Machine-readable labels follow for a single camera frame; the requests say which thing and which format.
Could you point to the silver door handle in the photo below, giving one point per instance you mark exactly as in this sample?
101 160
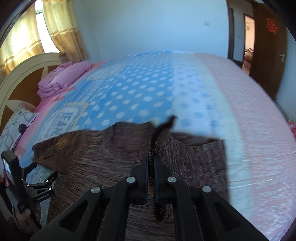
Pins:
282 56

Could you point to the yellow patterned curtain right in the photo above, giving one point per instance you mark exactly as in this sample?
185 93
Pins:
63 29

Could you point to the blue polka dot bedsheet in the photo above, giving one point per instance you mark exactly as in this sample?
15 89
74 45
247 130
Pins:
211 97

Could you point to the patterned white grey pillow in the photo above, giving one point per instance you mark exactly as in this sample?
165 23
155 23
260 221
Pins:
11 133

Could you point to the red paper door decoration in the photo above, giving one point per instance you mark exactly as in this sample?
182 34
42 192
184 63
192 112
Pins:
271 25

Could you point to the folded pink blanket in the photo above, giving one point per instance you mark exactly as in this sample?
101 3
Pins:
61 78

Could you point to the brown knit sweater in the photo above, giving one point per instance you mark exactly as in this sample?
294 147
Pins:
85 159

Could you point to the dark brown wooden door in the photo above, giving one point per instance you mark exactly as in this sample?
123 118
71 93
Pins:
266 67

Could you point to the cream wooden headboard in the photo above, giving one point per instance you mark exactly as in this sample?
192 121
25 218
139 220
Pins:
21 85

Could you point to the yellow patterned curtain left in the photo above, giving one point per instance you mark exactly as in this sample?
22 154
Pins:
22 42

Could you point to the yellow patterned curtain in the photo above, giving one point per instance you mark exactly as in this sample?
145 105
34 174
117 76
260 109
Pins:
63 29
22 42

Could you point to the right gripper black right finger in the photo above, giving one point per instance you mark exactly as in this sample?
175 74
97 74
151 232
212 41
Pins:
200 213

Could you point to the dark door frame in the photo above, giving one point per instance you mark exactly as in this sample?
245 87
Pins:
237 10

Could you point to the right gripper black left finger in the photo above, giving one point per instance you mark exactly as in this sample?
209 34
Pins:
100 214

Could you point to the person's left hand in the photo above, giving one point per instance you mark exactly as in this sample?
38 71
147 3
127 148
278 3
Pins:
21 219

